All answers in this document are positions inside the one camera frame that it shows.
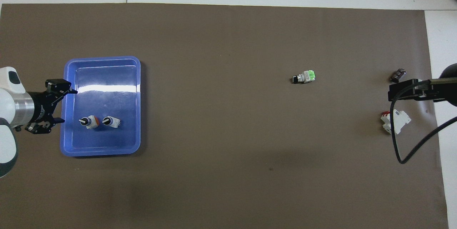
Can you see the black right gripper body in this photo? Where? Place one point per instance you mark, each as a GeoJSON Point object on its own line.
{"type": "Point", "coordinates": [444, 95]}

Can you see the blue plastic tray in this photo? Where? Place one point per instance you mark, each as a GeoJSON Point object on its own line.
{"type": "Point", "coordinates": [107, 79]}

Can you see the white circuit breaker red lever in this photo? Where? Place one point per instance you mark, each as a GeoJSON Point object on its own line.
{"type": "Point", "coordinates": [401, 120]}

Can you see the brown table mat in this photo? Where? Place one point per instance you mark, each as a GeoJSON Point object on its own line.
{"type": "Point", "coordinates": [214, 114]}

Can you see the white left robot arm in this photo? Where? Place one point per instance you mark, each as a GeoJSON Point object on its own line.
{"type": "Point", "coordinates": [7, 96]}

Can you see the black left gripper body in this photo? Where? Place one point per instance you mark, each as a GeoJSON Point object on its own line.
{"type": "Point", "coordinates": [41, 109]}

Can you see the selector switch orange base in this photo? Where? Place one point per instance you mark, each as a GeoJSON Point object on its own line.
{"type": "Point", "coordinates": [92, 122]}

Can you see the selector switch white base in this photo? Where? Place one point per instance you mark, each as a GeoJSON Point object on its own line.
{"type": "Point", "coordinates": [113, 122]}

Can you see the selector switch green base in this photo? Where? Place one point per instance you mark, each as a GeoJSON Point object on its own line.
{"type": "Point", "coordinates": [306, 76]}

